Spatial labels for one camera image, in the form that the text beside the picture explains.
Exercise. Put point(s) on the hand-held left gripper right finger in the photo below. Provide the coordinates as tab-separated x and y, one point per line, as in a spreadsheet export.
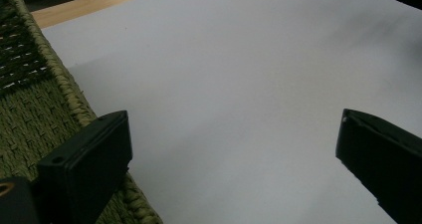
384	157

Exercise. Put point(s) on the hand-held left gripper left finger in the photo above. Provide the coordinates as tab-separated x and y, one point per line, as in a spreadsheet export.
87	164

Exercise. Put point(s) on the green woven basket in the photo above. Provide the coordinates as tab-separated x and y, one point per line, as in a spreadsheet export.
31	117

